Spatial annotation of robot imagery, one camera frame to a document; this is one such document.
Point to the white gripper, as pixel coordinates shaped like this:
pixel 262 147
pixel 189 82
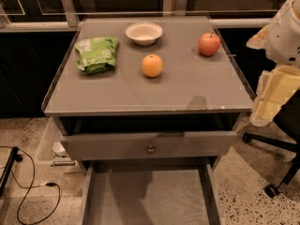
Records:
pixel 283 39

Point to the orange fruit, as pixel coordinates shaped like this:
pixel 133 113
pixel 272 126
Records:
pixel 152 65

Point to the grey drawer cabinet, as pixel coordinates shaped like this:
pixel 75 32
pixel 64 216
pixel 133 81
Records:
pixel 192 93

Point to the round metal drawer knob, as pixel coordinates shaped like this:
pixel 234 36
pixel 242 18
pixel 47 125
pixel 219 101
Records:
pixel 151 149

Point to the grey open middle drawer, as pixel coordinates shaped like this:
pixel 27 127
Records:
pixel 127 194

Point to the grey top drawer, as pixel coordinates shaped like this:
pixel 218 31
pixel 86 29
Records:
pixel 134 145

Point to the red apple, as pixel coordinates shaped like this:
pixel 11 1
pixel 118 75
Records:
pixel 208 44

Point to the black office chair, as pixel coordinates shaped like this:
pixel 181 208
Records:
pixel 288 120

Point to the metal window railing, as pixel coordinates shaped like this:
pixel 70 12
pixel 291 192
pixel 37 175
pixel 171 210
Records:
pixel 36 15

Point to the white paper bowl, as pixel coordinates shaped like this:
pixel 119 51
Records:
pixel 144 33

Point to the green chip bag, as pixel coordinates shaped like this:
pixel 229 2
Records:
pixel 96 54

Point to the black bar on floor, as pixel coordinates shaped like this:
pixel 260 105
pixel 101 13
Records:
pixel 7 169

